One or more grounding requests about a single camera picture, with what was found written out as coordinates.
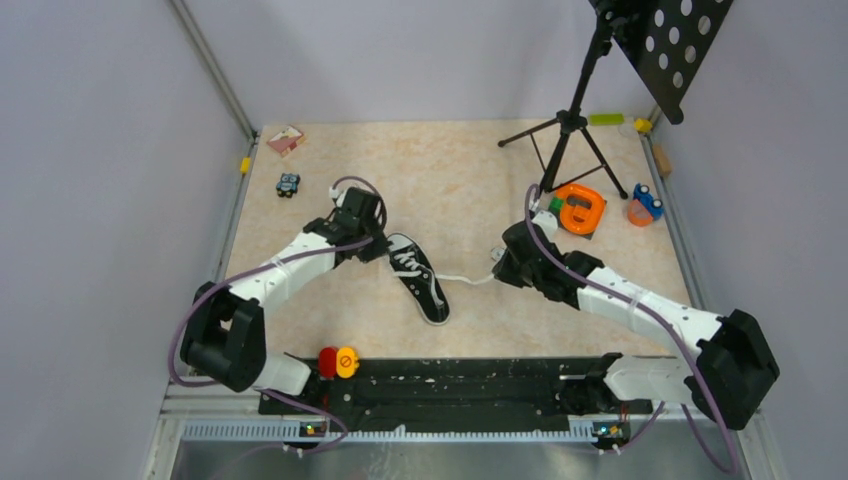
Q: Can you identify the white shoelace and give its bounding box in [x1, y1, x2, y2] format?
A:
[390, 251, 494, 309]

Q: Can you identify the black white canvas sneaker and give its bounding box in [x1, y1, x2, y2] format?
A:
[387, 232, 450, 326]

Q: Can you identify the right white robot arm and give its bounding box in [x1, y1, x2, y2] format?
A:
[493, 222, 780, 431]

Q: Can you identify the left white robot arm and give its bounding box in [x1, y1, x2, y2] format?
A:
[168, 184, 387, 414]

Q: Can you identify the blue owl toy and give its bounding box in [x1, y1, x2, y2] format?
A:
[275, 173, 301, 198]

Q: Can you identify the pink red box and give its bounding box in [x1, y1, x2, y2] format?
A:
[266, 125, 306, 158]

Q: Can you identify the blue orange toy car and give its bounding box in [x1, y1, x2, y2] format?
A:
[627, 183, 665, 227]

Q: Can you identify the red yellow emergency button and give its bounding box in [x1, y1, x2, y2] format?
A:
[318, 346, 360, 379]

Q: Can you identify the green block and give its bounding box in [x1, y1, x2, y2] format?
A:
[588, 113, 626, 126]

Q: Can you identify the wooden block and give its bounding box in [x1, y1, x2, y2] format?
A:
[652, 144, 673, 179]

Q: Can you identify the yellow corner block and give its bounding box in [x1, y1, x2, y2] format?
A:
[632, 118, 654, 134]

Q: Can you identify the black music stand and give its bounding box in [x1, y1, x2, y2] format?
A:
[498, 0, 735, 201]

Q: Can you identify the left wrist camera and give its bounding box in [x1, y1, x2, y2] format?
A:
[329, 187, 350, 208]

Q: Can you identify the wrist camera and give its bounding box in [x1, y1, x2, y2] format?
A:
[329, 187, 350, 208]
[531, 210, 559, 242]

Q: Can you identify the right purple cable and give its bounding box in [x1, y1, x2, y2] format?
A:
[524, 183, 743, 478]

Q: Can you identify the purple cable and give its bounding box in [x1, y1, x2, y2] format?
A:
[166, 175, 389, 458]
[524, 183, 743, 478]

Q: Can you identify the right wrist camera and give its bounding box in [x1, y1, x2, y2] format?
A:
[531, 210, 559, 242]

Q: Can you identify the orange ring toy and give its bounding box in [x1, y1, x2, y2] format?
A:
[549, 183, 607, 237]

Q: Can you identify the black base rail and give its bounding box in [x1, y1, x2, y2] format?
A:
[297, 355, 654, 433]

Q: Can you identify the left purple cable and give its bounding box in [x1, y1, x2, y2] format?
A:
[166, 175, 389, 458]

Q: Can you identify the white cable duct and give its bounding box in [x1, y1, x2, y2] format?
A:
[181, 420, 597, 443]

